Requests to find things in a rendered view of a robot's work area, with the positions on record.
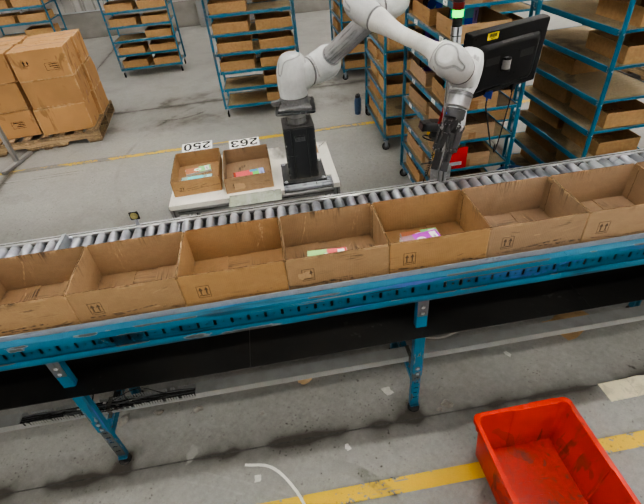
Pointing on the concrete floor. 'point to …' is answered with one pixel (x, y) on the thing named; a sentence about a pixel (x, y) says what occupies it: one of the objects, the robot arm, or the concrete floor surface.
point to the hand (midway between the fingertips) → (440, 162)
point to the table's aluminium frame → (276, 200)
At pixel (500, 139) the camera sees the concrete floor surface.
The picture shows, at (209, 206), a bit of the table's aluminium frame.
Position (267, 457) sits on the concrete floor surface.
